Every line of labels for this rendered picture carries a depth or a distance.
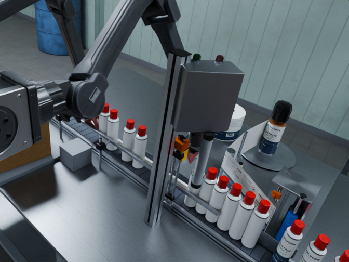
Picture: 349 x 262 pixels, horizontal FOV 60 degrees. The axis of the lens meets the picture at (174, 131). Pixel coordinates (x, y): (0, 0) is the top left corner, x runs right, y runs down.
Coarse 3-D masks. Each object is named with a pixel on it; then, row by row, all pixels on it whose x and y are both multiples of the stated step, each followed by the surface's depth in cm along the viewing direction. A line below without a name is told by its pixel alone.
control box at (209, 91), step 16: (192, 64) 81; (208, 64) 83; (224, 64) 86; (192, 80) 79; (208, 80) 80; (224, 80) 81; (240, 80) 83; (192, 96) 81; (208, 96) 83; (224, 96) 84; (176, 112) 86; (192, 112) 84; (208, 112) 86; (224, 112) 88; (176, 128) 86; (192, 128) 88; (208, 128) 89; (224, 128) 91
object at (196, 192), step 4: (192, 172) 111; (192, 176) 111; (188, 184) 115; (188, 188) 115; (192, 188) 113; (192, 192) 114; (196, 192) 114; (188, 196) 116; (184, 200) 119; (188, 200) 117; (192, 200) 116; (184, 204) 119; (188, 204) 118; (192, 204) 117
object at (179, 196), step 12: (72, 120) 157; (84, 132) 150; (120, 156) 138; (132, 168) 133; (144, 168) 134; (180, 192) 125; (180, 204) 119; (204, 216) 116; (216, 228) 112; (228, 240) 108; (240, 240) 109; (252, 252) 105; (264, 252) 106
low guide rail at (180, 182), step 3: (84, 120) 155; (93, 123) 152; (120, 141) 142; (120, 144) 142; (144, 159) 135; (147, 159) 134; (147, 162) 134; (150, 162) 133; (174, 177) 127; (177, 180) 126; (180, 180) 126; (177, 183) 126; (180, 183) 125; (183, 183) 125; (183, 186) 124; (186, 186) 123; (186, 189) 124
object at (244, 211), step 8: (248, 192) 100; (240, 200) 103; (248, 200) 99; (240, 208) 102; (248, 208) 100; (240, 216) 103; (248, 216) 102; (232, 224) 107; (240, 224) 104; (232, 232) 108; (240, 232) 106
